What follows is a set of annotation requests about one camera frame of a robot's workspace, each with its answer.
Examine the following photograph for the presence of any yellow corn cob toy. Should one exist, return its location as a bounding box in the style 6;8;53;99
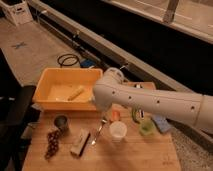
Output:
67;86;84;101

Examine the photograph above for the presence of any coiled black cable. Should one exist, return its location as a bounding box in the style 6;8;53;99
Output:
56;53;81;69

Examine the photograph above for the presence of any white storage box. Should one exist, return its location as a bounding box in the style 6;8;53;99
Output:
0;0;33;26

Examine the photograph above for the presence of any purple grape bunch toy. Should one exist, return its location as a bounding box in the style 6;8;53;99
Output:
45;130;61;160

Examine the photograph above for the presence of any blue sponge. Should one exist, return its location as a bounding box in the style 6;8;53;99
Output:
151;115;171;134

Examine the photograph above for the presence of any yellow plastic bin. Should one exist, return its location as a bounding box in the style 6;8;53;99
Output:
33;68;103;111

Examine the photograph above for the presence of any small metal cup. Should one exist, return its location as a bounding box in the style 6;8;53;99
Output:
54;115;69;133

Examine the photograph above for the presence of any black chair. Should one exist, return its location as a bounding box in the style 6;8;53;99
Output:
0;49;35;171

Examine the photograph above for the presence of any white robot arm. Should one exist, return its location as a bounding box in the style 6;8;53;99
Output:
93;68;213;134

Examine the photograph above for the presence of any orange toy fruit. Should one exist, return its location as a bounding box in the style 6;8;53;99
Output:
111;110;120;122

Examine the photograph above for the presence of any blue object on floor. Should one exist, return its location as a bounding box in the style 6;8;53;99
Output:
80;59;95;68

